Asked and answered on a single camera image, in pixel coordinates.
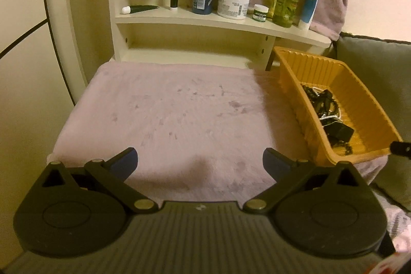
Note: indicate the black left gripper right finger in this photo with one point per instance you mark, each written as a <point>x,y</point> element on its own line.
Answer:
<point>276,164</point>

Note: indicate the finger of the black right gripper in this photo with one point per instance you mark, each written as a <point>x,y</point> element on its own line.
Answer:
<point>401,149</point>

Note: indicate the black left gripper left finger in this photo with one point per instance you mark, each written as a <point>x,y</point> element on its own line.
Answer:
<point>123,164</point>

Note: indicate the orange plastic ribbed tray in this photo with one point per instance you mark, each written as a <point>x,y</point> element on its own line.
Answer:
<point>373,130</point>

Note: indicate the mauve fleece blanket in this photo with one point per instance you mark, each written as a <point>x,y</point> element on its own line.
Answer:
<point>200,131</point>

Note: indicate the grey cushion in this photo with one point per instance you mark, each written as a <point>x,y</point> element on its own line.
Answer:
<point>384,68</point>

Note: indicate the cream wooden shelf unit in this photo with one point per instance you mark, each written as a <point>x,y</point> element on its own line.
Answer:
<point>163,36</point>

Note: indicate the small green lidded jar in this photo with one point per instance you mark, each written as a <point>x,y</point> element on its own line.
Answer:
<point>260,13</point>

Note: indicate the lying dark green tube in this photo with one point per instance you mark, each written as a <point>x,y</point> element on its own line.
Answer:
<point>137,9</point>

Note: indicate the white cream jar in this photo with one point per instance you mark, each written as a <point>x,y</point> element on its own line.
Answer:
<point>233,9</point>

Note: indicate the blue white tube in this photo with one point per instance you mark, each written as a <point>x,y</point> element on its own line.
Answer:
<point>307,14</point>

